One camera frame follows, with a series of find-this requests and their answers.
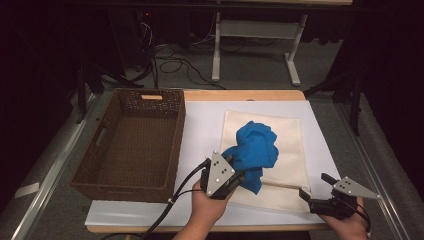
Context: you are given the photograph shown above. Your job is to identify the brown wicker basket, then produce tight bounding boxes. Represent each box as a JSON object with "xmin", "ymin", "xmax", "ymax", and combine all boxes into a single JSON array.
[{"xmin": 69, "ymin": 87, "xmax": 186, "ymax": 204}]

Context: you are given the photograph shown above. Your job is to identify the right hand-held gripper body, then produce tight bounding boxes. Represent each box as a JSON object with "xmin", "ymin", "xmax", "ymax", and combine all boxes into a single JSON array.
[{"xmin": 308, "ymin": 176, "xmax": 382, "ymax": 221}]

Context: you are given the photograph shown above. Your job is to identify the blue cloth garment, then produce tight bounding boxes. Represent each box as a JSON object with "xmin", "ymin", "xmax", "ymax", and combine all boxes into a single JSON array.
[{"xmin": 221, "ymin": 120, "xmax": 280, "ymax": 196}]

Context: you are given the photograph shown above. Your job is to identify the metal rail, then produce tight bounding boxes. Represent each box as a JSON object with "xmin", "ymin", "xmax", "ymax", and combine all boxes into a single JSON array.
[
  {"xmin": 10, "ymin": 93, "xmax": 101, "ymax": 240},
  {"xmin": 334, "ymin": 101, "xmax": 411, "ymax": 240}
]

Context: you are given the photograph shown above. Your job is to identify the white table mat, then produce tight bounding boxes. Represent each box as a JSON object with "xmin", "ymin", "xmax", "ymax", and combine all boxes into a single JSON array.
[{"xmin": 84, "ymin": 99, "xmax": 341, "ymax": 228}]

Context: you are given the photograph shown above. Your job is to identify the person's right hand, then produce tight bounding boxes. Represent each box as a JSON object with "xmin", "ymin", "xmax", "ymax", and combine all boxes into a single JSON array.
[{"xmin": 319, "ymin": 196, "xmax": 372, "ymax": 240}]

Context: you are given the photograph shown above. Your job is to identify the white-framed desk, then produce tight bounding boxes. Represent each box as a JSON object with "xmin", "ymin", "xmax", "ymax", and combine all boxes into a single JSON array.
[{"xmin": 211, "ymin": 0, "xmax": 354, "ymax": 87}]

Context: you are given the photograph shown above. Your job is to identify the person's left hand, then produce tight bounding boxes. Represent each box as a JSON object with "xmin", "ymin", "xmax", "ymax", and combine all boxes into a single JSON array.
[{"xmin": 190, "ymin": 179, "xmax": 236, "ymax": 233}]

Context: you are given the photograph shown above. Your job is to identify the cream mesh laundry bag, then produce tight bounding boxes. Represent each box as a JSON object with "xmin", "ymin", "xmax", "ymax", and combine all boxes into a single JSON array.
[{"xmin": 219, "ymin": 110, "xmax": 313, "ymax": 214}]

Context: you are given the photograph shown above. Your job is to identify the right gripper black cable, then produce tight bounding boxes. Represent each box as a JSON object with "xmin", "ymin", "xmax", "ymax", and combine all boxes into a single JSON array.
[{"xmin": 346, "ymin": 196, "xmax": 373, "ymax": 234}]

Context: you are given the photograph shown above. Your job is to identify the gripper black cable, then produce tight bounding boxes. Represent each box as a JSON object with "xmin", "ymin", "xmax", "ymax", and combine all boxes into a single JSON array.
[
  {"xmin": 346, "ymin": 196, "xmax": 373, "ymax": 234},
  {"xmin": 139, "ymin": 158, "xmax": 213, "ymax": 240}
]

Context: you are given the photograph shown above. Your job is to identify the black computer tower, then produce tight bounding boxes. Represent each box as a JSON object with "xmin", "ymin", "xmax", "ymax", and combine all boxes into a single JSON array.
[{"xmin": 108, "ymin": 9, "xmax": 158, "ymax": 73}]

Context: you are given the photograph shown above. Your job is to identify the white tape strip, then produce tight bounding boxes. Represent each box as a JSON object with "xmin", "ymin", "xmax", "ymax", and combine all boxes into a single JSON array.
[{"xmin": 14, "ymin": 182, "xmax": 41, "ymax": 200}]

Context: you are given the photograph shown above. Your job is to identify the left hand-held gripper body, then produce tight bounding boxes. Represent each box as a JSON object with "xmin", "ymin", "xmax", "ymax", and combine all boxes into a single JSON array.
[{"xmin": 199, "ymin": 149, "xmax": 246, "ymax": 201}]

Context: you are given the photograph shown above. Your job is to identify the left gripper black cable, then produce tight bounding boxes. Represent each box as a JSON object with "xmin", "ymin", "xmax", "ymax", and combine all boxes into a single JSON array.
[{"xmin": 139, "ymin": 158, "xmax": 213, "ymax": 240}]

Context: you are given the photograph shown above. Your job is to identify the black floor cables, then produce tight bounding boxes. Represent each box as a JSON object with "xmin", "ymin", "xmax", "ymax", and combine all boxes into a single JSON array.
[{"xmin": 153, "ymin": 43, "xmax": 228, "ymax": 91}]

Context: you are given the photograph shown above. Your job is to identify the black stand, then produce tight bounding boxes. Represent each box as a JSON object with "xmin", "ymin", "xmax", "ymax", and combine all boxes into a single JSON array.
[
  {"xmin": 303, "ymin": 64, "xmax": 366, "ymax": 137},
  {"xmin": 74, "ymin": 61, "xmax": 144, "ymax": 125}
]

